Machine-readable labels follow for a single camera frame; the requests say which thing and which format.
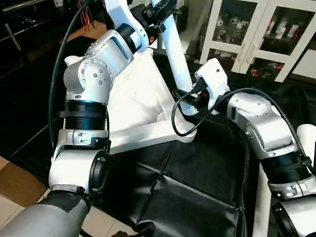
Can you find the white plastic table leg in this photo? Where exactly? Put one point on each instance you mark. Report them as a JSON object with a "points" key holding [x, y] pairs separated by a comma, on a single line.
{"points": [[261, 207], [177, 59], [307, 138]]}

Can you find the white plastic table top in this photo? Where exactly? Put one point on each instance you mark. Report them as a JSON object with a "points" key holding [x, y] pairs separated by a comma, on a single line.
{"points": [[138, 103]]}

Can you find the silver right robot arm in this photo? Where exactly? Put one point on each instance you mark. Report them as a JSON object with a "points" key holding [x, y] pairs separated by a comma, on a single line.
{"points": [[266, 128]]}

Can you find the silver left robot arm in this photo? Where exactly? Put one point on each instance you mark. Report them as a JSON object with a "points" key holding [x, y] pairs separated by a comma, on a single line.
{"points": [[84, 98]]}

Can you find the white glass door cabinet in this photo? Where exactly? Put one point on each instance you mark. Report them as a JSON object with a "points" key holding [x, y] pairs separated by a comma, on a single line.
{"points": [[247, 34]]}

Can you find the black work mat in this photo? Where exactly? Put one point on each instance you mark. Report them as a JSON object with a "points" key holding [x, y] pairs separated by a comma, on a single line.
{"points": [[197, 192]]}

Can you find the white drawer unit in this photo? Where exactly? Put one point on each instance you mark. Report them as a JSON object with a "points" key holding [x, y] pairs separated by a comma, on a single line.
{"points": [[307, 69]]}

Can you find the brown flat cardboard sheet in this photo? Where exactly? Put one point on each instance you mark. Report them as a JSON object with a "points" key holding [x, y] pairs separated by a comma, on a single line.
{"points": [[19, 182]]}

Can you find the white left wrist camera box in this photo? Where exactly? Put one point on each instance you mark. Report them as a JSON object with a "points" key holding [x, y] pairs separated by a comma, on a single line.
{"points": [[121, 15]]}

